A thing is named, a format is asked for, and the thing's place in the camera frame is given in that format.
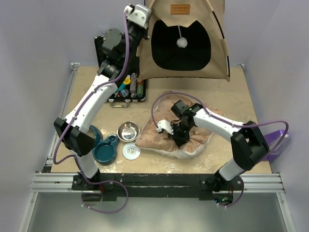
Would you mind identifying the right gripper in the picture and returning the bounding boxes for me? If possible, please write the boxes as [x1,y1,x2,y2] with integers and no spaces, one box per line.
[168,121,193,146]

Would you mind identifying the beige patterned pet cushion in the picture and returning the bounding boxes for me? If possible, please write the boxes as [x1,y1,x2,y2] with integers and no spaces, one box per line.
[135,92,213,159]

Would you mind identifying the stainless steel pet bowl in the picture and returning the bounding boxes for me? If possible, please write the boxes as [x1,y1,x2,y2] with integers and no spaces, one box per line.
[116,121,140,143]

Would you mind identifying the teal double pet bowl stand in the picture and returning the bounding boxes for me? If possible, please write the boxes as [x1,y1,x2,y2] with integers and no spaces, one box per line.
[90,125,119,165]

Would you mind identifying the beige and black pet tent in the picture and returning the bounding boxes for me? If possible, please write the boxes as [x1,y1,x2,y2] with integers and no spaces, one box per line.
[138,0,228,81]

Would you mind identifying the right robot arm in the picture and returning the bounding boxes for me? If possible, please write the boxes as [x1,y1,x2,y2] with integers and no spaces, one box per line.
[169,100,269,191]

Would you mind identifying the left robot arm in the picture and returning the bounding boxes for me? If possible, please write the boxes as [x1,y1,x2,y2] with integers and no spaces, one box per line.
[54,20,147,189]

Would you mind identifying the green chip stack right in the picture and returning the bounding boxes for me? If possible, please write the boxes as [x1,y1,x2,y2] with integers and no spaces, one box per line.
[136,80,144,98]

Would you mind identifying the black poker chip case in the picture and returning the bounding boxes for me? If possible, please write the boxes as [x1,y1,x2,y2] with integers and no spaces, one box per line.
[94,36,147,108]

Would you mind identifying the clear dealer button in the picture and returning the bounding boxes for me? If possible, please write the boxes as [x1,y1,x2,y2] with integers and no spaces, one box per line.
[121,88,130,97]

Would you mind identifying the teal card cutter block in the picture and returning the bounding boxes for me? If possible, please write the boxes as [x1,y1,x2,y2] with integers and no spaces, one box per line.
[116,82,128,92]

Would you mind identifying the purple box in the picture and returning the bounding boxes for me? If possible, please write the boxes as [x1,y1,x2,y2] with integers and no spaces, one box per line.
[262,130,290,161]

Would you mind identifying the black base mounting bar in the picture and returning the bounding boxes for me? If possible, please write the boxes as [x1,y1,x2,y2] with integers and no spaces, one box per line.
[72,173,244,201]

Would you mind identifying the white pompom toy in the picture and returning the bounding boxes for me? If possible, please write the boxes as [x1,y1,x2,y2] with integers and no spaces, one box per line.
[176,26,188,48]

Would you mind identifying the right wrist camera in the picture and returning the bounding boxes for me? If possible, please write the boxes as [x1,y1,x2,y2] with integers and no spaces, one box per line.
[156,119,174,135]

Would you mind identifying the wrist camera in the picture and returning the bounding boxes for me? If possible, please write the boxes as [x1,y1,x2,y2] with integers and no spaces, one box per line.
[156,119,174,135]
[124,4,152,29]

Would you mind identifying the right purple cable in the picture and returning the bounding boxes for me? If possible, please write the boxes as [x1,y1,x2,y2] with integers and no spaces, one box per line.
[151,90,290,174]

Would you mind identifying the purple cable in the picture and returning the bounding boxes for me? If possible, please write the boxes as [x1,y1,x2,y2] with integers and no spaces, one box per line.
[151,90,290,174]
[52,7,132,184]

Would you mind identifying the aluminium frame rail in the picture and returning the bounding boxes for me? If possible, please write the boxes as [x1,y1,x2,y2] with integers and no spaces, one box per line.
[30,173,284,193]

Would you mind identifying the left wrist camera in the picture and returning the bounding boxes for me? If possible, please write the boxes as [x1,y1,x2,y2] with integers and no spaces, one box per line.
[124,4,152,29]

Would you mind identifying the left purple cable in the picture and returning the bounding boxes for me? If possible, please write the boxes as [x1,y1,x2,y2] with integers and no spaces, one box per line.
[52,7,132,184]

